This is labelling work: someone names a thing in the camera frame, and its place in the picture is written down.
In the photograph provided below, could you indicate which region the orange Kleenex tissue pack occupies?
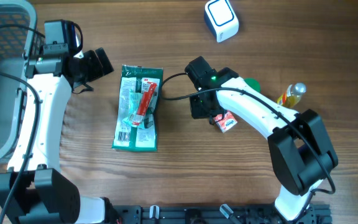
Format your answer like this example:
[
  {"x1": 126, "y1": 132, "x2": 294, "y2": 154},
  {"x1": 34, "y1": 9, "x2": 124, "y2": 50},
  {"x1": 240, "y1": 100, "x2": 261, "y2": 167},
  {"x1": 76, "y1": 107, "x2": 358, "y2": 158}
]
[{"x1": 213, "y1": 111, "x2": 237, "y2": 133}]

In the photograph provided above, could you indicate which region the green lid white jar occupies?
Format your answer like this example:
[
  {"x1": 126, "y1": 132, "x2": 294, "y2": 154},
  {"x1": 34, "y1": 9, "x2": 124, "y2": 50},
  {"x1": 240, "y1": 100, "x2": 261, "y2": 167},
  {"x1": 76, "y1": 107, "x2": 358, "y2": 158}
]
[{"x1": 244, "y1": 78, "x2": 261, "y2": 93}]

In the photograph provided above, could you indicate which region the red sachet stick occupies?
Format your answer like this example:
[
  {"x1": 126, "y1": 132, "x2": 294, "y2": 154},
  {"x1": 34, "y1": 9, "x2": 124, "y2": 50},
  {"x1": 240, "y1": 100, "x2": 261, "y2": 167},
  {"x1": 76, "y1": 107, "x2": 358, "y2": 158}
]
[{"x1": 132, "y1": 79, "x2": 157, "y2": 126}]

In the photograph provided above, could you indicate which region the green white gloves packet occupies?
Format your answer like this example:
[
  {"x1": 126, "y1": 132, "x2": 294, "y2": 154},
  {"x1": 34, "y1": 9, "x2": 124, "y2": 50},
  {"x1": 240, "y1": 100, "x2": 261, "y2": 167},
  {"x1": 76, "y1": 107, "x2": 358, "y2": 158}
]
[{"x1": 112, "y1": 65, "x2": 163, "y2": 152}]

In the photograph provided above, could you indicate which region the yellow oil bottle silver cap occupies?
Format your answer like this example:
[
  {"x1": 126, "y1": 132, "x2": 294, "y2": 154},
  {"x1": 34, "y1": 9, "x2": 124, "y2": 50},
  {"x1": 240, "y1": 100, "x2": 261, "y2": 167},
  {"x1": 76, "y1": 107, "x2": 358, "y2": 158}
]
[{"x1": 277, "y1": 83, "x2": 306, "y2": 108}]

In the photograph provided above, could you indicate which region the mint green wipes packet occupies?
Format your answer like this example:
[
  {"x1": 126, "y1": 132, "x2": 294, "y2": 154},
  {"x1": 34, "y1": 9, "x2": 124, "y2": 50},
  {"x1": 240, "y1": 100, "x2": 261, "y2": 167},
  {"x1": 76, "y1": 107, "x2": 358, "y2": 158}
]
[{"x1": 126, "y1": 91, "x2": 144, "y2": 128}]

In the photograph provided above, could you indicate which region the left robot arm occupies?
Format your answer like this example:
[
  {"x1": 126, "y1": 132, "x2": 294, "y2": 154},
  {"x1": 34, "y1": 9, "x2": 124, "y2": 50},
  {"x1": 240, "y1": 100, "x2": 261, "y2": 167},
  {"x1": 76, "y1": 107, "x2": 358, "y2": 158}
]
[{"x1": 0, "y1": 20, "x2": 122, "y2": 223}]

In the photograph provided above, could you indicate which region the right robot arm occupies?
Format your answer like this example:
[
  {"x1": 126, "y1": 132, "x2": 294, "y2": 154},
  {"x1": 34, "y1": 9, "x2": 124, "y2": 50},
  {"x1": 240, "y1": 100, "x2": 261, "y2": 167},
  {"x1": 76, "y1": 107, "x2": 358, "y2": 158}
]
[{"x1": 185, "y1": 57, "x2": 338, "y2": 223}]

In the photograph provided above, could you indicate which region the white barcode scanner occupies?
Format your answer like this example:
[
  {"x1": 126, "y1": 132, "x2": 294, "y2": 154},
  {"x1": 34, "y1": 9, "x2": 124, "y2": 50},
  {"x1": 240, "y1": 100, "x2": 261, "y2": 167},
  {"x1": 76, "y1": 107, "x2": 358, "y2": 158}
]
[{"x1": 204, "y1": 0, "x2": 239, "y2": 43}]

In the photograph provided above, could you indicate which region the grey plastic mesh basket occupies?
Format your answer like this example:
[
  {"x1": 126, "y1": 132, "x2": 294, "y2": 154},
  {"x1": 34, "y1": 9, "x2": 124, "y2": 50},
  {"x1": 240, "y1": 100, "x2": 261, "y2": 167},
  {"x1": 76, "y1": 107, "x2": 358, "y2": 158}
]
[{"x1": 0, "y1": 0, "x2": 44, "y2": 163}]

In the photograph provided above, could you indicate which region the black right camera cable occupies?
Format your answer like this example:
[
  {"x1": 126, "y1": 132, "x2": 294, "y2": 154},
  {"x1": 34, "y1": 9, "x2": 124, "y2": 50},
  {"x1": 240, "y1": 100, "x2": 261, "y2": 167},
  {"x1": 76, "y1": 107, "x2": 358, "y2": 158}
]
[{"x1": 158, "y1": 72, "x2": 337, "y2": 224}]

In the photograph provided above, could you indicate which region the black camera cable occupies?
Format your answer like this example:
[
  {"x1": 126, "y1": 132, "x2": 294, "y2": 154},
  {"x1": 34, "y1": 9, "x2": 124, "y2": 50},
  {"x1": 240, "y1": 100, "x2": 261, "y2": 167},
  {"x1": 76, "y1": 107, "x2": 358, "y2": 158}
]
[
  {"x1": 0, "y1": 24, "x2": 46, "y2": 224},
  {"x1": 158, "y1": 72, "x2": 337, "y2": 224}
]

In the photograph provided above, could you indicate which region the black left camera cable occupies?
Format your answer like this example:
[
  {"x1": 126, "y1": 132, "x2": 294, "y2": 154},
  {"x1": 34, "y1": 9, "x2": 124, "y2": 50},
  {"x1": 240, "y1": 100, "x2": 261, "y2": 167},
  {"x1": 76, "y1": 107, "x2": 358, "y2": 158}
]
[{"x1": 0, "y1": 24, "x2": 46, "y2": 224}]

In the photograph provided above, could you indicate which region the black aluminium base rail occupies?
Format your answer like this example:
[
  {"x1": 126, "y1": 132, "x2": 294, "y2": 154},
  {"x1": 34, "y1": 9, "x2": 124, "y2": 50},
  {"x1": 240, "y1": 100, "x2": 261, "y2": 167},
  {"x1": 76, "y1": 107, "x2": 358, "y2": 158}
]
[{"x1": 104, "y1": 203, "x2": 333, "y2": 224}]

